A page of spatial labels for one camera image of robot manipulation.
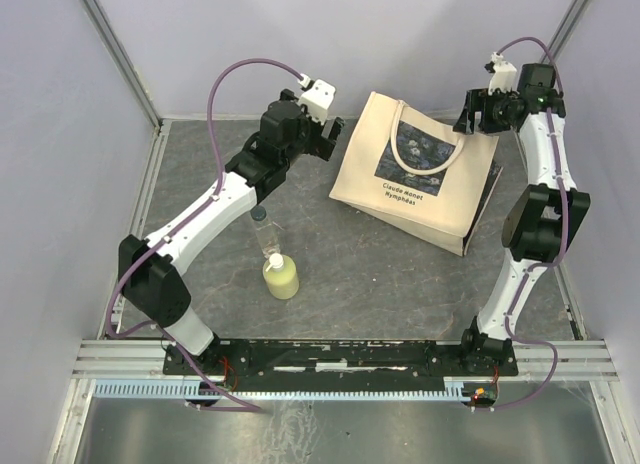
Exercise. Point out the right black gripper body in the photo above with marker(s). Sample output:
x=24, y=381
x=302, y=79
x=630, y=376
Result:
x=498, y=107

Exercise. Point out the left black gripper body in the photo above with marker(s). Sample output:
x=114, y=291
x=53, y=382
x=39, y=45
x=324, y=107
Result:
x=310, y=140

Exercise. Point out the beige canvas tote bag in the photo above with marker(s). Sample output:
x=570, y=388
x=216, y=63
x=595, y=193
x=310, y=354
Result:
x=416, y=174

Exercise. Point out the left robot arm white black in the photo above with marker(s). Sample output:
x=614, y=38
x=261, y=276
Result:
x=151, y=269

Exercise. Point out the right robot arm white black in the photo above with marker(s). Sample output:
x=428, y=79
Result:
x=545, y=219

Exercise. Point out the clear square bottle dark cap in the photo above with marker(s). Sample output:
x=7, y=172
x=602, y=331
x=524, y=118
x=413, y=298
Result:
x=265, y=231

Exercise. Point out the yellow green pump bottle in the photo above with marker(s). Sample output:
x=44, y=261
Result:
x=280, y=275

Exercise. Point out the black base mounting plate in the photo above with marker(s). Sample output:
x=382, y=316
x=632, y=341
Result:
x=242, y=358

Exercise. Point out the small circuit board red led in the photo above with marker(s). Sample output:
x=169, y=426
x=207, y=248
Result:
x=484, y=396

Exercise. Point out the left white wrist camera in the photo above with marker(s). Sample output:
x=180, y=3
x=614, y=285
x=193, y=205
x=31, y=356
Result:
x=316, y=98

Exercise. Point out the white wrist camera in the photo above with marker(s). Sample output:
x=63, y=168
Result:
x=502, y=72
x=316, y=98

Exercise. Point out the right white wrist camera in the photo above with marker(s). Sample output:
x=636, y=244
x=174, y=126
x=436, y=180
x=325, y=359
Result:
x=502, y=72

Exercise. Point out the right aluminium frame post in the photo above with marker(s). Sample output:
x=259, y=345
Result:
x=566, y=27

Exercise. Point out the aluminium frame post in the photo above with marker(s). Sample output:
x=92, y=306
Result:
x=566, y=27
x=101, y=22

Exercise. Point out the left aluminium frame post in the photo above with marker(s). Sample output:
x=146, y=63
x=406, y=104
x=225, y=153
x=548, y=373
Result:
x=101, y=22

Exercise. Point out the light blue cable duct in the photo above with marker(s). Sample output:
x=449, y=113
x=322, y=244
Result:
x=324, y=386

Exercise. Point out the aluminium front rail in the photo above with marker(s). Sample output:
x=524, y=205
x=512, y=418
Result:
x=577, y=360

